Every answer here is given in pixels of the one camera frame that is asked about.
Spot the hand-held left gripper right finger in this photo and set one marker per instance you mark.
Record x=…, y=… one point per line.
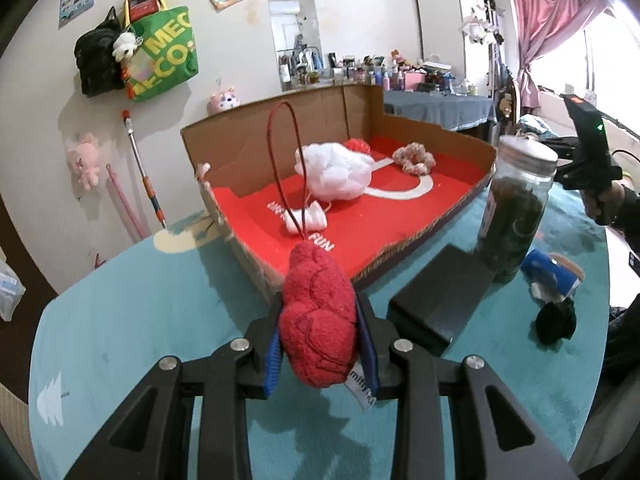
x=367, y=355

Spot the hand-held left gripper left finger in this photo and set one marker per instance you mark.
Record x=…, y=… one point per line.
x=274, y=360

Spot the beige oval sponge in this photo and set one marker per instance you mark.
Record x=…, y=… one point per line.
x=570, y=266

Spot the blue cloth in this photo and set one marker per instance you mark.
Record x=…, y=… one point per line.
x=547, y=272

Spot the cardboard box red inside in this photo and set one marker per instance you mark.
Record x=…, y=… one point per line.
x=380, y=220

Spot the small white mesh cloth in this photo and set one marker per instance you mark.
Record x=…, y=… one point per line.
x=310, y=220

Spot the black knit scrunchie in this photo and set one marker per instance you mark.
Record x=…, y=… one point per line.
x=555, y=320

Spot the white bath pouf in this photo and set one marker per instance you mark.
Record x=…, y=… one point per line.
x=335, y=170

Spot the beige crochet scrunchie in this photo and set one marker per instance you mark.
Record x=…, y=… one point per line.
x=400, y=154

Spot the red mesh pouf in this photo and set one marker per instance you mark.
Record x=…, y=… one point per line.
x=357, y=145

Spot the person's right forearm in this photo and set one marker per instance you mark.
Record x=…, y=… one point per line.
x=631, y=220

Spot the person's right hand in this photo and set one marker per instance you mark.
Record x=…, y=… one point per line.
x=607, y=207

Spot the bright window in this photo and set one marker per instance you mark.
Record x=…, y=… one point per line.
x=615, y=60

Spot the floral print tin box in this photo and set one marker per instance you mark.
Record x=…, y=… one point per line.
x=440, y=295

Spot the large glass jar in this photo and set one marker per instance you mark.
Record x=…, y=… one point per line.
x=515, y=210

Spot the pink curtain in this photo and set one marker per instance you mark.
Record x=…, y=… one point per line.
x=540, y=10

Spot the hanging accessories rack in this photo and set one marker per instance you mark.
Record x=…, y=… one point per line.
x=487, y=35

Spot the blue covered dresser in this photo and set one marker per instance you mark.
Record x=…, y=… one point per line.
x=440, y=110

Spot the white wardrobe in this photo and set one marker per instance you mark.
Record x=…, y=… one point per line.
x=440, y=25

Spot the pink stick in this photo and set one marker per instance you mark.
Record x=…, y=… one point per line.
x=127, y=202

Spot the row of cosmetic bottles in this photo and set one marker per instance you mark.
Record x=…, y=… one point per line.
x=380, y=72

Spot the person's dark clothing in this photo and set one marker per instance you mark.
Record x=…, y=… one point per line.
x=615, y=400

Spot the round pink plush toy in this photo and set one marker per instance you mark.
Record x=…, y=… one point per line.
x=223, y=101

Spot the clear plastic bag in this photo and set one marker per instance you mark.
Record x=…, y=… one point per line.
x=9, y=290

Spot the dark brown door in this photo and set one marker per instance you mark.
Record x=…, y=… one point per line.
x=15, y=240

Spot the green tote bag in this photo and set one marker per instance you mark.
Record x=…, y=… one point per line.
x=165, y=55

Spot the black backpack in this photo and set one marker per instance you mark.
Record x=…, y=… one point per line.
x=95, y=60

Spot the blue wall poster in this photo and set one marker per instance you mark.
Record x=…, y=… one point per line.
x=76, y=0

